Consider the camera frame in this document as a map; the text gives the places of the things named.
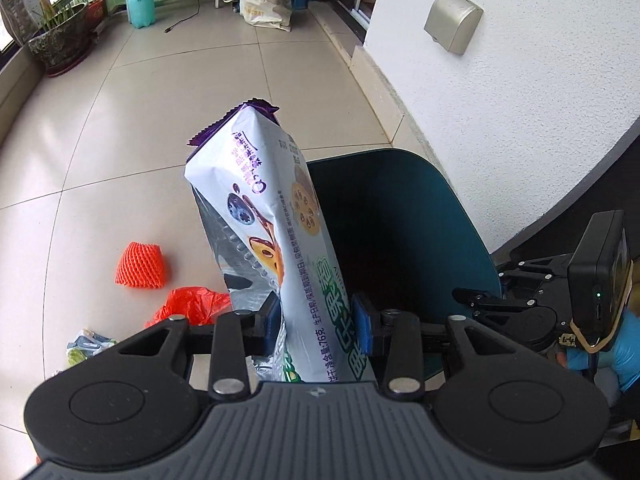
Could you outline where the crumpled blue green wrapper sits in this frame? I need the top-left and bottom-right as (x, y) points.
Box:
(66, 329), (118, 367)

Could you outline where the white purple biscuit packet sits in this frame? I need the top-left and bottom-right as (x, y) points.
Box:
(184, 100), (381, 386)

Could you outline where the red plastic bag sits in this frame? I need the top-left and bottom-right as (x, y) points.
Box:
(145, 286), (233, 328)

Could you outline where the large potted plant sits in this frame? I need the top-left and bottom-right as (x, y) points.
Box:
(27, 0), (94, 78)

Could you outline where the cardboard sign board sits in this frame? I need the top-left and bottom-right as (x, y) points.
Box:
(0, 0), (52, 47)

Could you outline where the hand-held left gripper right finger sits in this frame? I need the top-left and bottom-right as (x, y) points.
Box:
(350, 292), (507, 401)

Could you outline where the orange foam fruit net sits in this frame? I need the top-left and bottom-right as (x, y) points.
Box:
(114, 241), (172, 291)

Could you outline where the beige wall socket cover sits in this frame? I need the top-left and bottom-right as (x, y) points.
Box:
(424, 0), (484, 56)

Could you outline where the teal trash bin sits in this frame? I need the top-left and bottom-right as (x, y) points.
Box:
(305, 147), (503, 391)

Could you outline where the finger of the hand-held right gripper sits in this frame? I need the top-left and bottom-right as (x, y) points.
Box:
(497, 254), (572, 287)
(452, 287), (538, 315)

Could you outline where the person's right hand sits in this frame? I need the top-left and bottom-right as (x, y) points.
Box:
(555, 312), (640, 396)

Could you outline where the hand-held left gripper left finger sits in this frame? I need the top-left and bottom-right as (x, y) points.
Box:
(117, 291), (281, 402)

